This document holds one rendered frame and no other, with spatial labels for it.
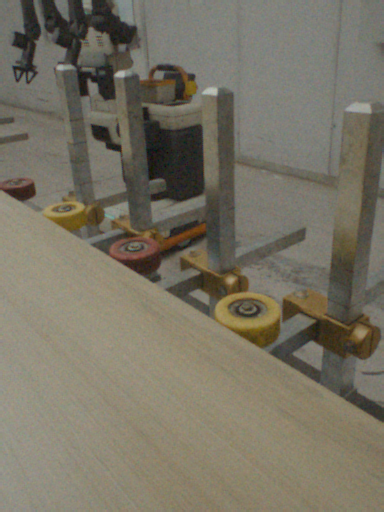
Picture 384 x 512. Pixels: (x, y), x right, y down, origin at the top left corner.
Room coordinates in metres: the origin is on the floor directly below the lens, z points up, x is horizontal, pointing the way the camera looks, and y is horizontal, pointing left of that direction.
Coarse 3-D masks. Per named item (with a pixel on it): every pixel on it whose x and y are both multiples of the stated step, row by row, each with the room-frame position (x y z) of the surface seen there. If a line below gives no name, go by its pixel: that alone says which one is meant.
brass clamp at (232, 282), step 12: (204, 252) 0.82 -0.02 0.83; (180, 264) 0.80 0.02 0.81; (192, 264) 0.78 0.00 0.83; (204, 264) 0.77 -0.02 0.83; (204, 276) 0.75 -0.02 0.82; (216, 276) 0.73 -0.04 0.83; (228, 276) 0.72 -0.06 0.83; (240, 276) 0.72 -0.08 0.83; (204, 288) 0.75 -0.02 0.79; (216, 288) 0.73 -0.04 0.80; (228, 288) 0.70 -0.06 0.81; (240, 288) 0.72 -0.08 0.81
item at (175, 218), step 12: (192, 204) 1.10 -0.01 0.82; (204, 204) 1.10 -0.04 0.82; (168, 216) 1.03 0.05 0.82; (180, 216) 1.04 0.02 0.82; (192, 216) 1.07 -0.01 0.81; (204, 216) 1.09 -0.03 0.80; (168, 228) 1.02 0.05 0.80; (84, 240) 0.92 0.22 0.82; (96, 240) 0.92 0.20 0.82; (108, 240) 0.93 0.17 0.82; (120, 240) 0.94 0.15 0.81
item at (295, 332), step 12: (372, 276) 0.68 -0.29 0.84; (372, 288) 0.64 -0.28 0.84; (372, 300) 0.65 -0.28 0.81; (288, 324) 0.55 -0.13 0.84; (300, 324) 0.55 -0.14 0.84; (312, 324) 0.55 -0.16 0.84; (288, 336) 0.53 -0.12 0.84; (300, 336) 0.54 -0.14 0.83; (312, 336) 0.55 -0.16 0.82; (264, 348) 0.50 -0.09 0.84; (276, 348) 0.51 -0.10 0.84; (288, 348) 0.52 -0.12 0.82
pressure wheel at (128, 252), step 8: (128, 240) 0.72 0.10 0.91; (136, 240) 0.72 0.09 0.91; (144, 240) 0.71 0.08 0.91; (152, 240) 0.71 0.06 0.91; (112, 248) 0.69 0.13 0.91; (120, 248) 0.69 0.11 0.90; (128, 248) 0.69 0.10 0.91; (136, 248) 0.69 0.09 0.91; (144, 248) 0.69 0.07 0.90; (152, 248) 0.68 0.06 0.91; (112, 256) 0.67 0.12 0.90; (120, 256) 0.66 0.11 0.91; (128, 256) 0.66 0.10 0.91; (136, 256) 0.66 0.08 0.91; (144, 256) 0.66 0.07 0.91; (152, 256) 0.66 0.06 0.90; (160, 256) 0.69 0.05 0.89; (128, 264) 0.65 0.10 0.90; (136, 264) 0.65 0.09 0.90; (144, 264) 0.66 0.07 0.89; (152, 264) 0.66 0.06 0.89; (160, 264) 0.68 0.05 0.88; (144, 272) 0.65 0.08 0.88
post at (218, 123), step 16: (208, 96) 0.74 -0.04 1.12; (224, 96) 0.74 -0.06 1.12; (208, 112) 0.74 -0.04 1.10; (224, 112) 0.74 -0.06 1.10; (208, 128) 0.74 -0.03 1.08; (224, 128) 0.74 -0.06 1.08; (208, 144) 0.74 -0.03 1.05; (224, 144) 0.74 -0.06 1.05; (208, 160) 0.75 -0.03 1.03; (224, 160) 0.74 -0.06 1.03; (208, 176) 0.75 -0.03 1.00; (224, 176) 0.73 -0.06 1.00; (208, 192) 0.75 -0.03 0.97; (224, 192) 0.73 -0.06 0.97; (208, 208) 0.75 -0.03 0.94; (224, 208) 0.73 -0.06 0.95; (208, 224) 0.75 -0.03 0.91; (224, 224) 0.73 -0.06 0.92; (208, 240) 0.75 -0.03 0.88; (224, 240) 0.73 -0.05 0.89; (208, 256) 0.75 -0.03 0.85; (224, 256) 0.73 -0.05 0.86
